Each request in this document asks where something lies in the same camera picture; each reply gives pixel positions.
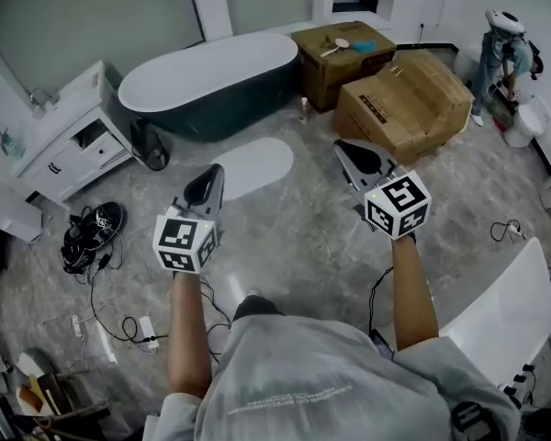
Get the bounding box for person's black shorts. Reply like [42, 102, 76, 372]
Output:
[232, 293, 287, 323]

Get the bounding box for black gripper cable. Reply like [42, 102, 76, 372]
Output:
[368, 266, 397, 335]

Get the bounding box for person's grey t-shirt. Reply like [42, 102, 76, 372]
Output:
[141, 312, 523, 441]

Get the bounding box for black shoulder-mounted device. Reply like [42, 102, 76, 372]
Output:
[449, 401, 498, 441]

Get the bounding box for white adapter with cable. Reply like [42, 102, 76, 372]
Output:
[489, 219, 532, 243]

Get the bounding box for chrome faucet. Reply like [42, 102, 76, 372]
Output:
[28, 86, 62, 119]

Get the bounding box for black mesh waste bin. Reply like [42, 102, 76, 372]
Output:
[129, 119, 173, 172]

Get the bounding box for wide white power strip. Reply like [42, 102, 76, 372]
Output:
[138, 315, 162, 354]

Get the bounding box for dark brown cardboard box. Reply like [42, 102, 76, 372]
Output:
[291, 20, 398, 114]

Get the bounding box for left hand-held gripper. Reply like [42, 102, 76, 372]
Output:
[152, 163, 226, 276]

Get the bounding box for large taped cardboard box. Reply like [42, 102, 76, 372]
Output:
[334, 49, 476, 165]

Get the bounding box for white appliance box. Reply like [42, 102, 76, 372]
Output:
[0, 178, 45, 245]

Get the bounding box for cluttered equipment rack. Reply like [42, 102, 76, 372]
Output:
[0, 346, 112, 441]

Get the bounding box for person's left forearm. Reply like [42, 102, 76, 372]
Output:
[166, 271, 215, 400]

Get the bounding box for white glossy block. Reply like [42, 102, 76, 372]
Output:
[440, 236, 551, 388]

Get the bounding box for teal glass bottle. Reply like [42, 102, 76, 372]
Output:
[0, 128, 27, 161]

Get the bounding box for white bucket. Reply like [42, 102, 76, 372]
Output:
[501, 96, 551, 149]

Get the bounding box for white long-handled scoop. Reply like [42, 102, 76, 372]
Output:
[320, 37, 351, 60]

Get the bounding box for person's right forearm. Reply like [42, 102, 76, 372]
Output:
[389, 235, 441, 353]

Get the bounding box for black headset device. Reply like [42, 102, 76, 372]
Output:
[61, 200, 129, 276]

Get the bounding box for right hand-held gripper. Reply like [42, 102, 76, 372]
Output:
[332, 138, 433, 241]

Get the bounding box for dark green bathtub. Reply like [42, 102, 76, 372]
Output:
[118, 32, 301, 143]

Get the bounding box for white vanity cabinet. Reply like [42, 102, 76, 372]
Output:
[11, 60, 137, 209]

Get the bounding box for white oval bath mat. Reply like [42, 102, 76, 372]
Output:
[209, 136, 296, 203]

